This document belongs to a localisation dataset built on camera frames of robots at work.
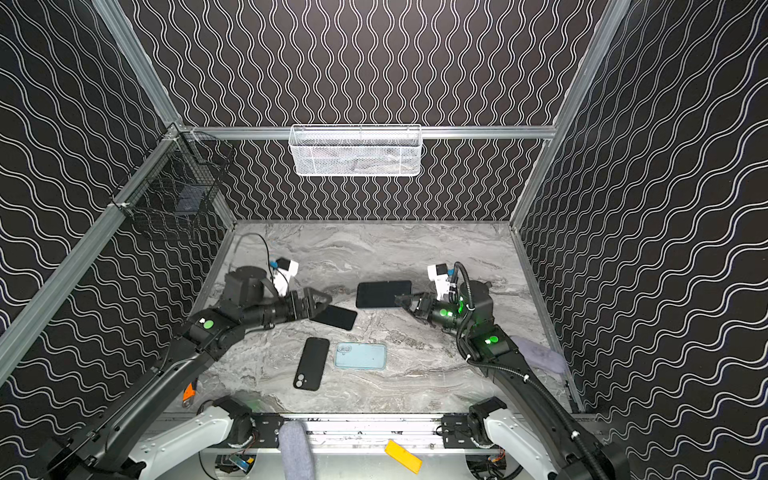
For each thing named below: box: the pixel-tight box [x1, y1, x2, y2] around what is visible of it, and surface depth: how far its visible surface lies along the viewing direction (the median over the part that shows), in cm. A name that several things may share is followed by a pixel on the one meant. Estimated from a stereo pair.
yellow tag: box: [384, 439, 423, 475], surface depth 72 cm
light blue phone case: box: [335, 342, 387, 370], surface depth 90 cm
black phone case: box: [293, 337, 330, 391], surface depth 87 cm
